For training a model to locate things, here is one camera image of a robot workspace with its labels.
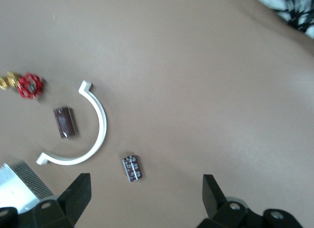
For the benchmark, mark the white semicircular pipe clamp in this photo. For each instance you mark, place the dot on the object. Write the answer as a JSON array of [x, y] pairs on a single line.
[[101, 120]]

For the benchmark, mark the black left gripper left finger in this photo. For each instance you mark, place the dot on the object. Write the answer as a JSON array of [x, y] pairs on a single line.
[[73, 201]]

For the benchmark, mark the brass valve with red handwheel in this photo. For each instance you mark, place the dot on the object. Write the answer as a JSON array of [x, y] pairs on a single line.
[[29, 85]]

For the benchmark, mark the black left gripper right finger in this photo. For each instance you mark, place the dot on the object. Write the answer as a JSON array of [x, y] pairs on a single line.
[[220, 213]]

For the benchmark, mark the grey metal power supply box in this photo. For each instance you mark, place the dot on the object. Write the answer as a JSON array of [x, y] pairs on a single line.
[[14, 184]]

